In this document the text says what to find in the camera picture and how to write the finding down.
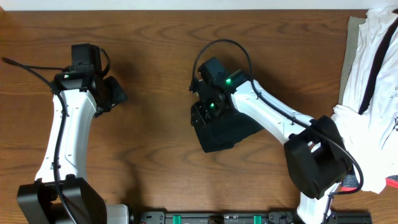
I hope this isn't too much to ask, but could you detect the black polo shirt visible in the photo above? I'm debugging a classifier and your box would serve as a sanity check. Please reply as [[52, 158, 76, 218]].
[[191, 106, 264, 153]]

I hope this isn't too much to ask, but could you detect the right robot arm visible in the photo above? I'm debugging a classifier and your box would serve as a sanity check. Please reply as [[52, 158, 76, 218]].
[[189, 68, 356, 223]]

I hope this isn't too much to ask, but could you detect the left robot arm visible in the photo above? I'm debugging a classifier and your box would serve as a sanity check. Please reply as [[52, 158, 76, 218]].
[[17, 72, 129, 223]]

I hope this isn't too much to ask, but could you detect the white crumpled garment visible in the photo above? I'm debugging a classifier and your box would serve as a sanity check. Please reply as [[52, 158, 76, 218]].
[[332, 7, 397, 194]]

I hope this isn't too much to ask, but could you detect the black red sock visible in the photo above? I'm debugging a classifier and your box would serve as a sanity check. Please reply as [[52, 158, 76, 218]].
[[341, 169, 359, 192]]

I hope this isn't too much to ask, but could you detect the beige cloth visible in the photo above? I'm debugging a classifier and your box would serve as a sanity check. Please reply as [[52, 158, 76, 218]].
[[338, 16, 366, 105]]

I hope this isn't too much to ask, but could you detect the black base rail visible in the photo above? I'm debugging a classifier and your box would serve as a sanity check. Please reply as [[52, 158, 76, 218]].
[[131, 210, 373, 224]]

